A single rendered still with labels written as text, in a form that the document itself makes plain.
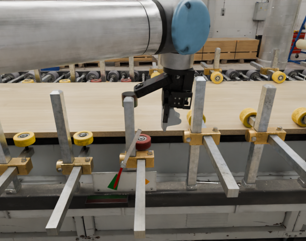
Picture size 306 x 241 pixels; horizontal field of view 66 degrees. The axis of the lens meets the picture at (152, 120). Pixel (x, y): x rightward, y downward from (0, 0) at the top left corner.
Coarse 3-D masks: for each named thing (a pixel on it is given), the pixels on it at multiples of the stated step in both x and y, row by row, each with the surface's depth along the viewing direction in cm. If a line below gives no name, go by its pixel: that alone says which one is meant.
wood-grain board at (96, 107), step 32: (0, 96) 148; (32, 96) 148; (64, 96) 148; (96, 96) 148; (160, 96) 148; (224, 96) 148; (256, 96) 148; (288, 96) 148; (32, 128) 107; (96, 128) 107; (160, 128) 107; (224, 128) 107; (288, 128) 107
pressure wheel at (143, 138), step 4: (140, 136) 99; (144, 136) 99; (148, 136) 99; (140, 140) 96; (144, 140) 96; (148, 140) 96; (136, 144) 94; (140, 144) 94; (144, 144) 94; (148, 144) 96; (136, 148) 95; (140, 148) 95; (144, 148) 95
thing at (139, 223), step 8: (144, 160) 91; (144, 168) 86; (136, 176) 82; (144, 176) 82; (136, 184) 78; (144, 184) 78; (136, 192) 75; (144, 192) 75; (136, 200) 71; (144, 200) 71; (136, 208) 68; (144, 208) 68; (136, 216) 66; (144, 216) 66; (136, 224) 63; (144, 224) 63; (136, 232) 62; (144, 232) 62
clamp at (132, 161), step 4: (136, 152) 94; (140, 152) 94; (144, 152) 94; (152, 152) 94; (120, 156) 92; (124, 156) 92; (132, 156) 91; (136, 156) 91; (140, 156) 91; (144, 156) 91; (148, 156) 91; (152, 156) 91; (120, 160) 92; (128, 160) 91; (132, 160) 91; (136, 160) 91; (148, 160) 92; (152, 160) 92; (128, 164) 92; (132, 164) 92; (136, 164) 92; (148, 164) 92; (152, 164) 93
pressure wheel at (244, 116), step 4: (248, 108) 108; (240, 112) 109; (244, 112) 107; (248, 112) 105; (252, 112) 104; (256, 112) 104; (240, 116) 109; (244, 116) 105; (248, 116) 105; (252, 116) 105; (244, 120) 106; (248, 120) 106; (244, 124) 107; (248, 124) 106
